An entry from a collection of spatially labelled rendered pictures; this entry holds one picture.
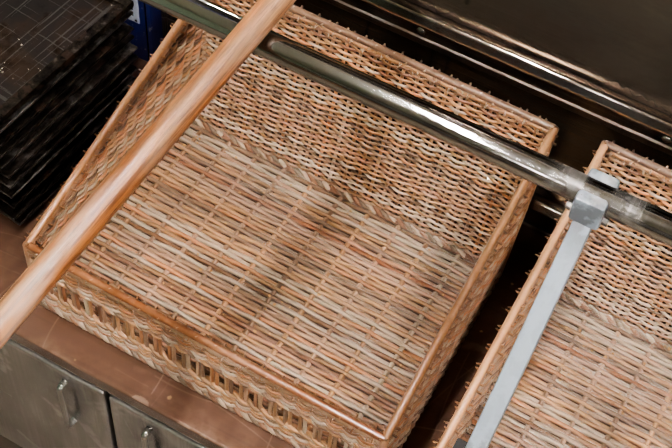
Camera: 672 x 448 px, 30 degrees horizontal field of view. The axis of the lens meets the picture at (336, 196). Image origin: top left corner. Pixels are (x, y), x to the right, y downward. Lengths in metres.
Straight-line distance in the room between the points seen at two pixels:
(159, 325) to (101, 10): 0.47
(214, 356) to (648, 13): 0.69
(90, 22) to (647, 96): 0.77
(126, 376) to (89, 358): 0.06
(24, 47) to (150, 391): 0.50
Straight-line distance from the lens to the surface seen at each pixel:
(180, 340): 1.65
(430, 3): 1.67
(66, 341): 1.80
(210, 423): 1.72
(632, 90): 1.63
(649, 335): 1.86
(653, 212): 1.24
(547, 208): 1.82
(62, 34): 1.80
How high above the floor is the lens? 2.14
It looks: 54 degrees down
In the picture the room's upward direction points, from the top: 6 degrees clockwise
